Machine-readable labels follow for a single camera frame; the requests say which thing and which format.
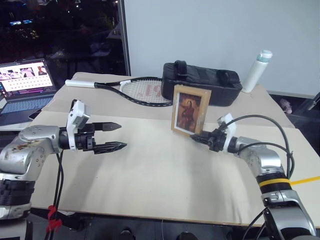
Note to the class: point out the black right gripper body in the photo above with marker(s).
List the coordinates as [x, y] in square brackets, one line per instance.
[217, 141]

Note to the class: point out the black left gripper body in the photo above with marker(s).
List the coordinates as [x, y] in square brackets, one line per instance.
[85, 141]

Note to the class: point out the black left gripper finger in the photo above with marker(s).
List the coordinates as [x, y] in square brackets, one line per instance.
[107, 126]
[112, 147]

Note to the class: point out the wooden picture frame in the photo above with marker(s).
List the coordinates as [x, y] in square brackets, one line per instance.
[190, 110]

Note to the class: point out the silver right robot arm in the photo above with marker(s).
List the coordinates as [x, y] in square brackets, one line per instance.
[270, 162]

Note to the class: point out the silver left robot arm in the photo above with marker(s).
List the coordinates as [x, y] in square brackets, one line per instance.
[27, 147]

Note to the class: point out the black tennis racket white grip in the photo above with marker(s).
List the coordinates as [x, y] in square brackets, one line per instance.
[140, 92]

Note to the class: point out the black padded bag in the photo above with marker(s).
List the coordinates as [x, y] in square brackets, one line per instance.
[200, 77]

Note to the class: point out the pink plush toy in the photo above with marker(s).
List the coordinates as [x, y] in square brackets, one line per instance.
[286, 105]

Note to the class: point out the white bottle mint cap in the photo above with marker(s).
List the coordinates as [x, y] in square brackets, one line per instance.
[256, 71]

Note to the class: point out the open laptop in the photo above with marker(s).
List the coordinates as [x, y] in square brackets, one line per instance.
[25, 90]

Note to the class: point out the yellow floor tape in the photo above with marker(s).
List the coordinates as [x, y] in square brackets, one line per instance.
[306, 180]

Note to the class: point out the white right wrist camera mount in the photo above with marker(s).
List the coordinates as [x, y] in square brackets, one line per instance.
[231, 127]

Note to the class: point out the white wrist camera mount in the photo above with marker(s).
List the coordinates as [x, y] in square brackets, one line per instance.
[75, 115]
[231, 127]

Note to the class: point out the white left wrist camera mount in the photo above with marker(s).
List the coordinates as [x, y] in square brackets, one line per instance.
[75, 115]

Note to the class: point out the grey window frame post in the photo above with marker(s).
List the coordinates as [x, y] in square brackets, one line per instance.
[124, 37]

